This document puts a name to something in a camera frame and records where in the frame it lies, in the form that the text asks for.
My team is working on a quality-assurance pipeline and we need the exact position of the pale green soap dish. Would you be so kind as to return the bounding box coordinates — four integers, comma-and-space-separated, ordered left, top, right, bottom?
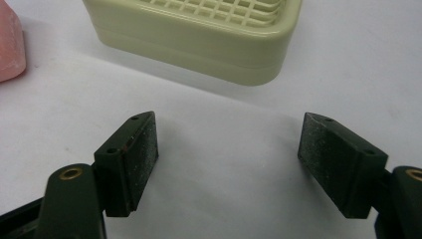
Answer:
82, 0, 304, 87

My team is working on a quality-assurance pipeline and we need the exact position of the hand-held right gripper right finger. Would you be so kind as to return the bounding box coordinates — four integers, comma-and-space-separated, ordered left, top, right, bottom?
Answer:
297, 112, 389, 219

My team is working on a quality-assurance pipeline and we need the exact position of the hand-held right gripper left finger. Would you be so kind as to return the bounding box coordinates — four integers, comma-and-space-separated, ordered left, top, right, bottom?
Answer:
94, 111, 159, 218

